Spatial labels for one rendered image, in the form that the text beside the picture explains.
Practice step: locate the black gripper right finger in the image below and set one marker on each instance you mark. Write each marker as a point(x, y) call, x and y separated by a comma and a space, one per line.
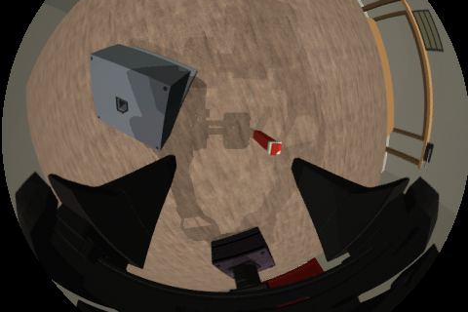
point(341, 210)

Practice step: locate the red peg with white band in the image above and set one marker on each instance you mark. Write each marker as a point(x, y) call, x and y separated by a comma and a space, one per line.
point(271, 146)

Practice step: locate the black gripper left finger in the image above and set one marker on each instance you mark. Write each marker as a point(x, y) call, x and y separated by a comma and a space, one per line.
point(125, 211)

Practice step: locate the grey sloped panel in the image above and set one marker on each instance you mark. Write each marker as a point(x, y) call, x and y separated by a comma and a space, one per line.
point(139, 92)

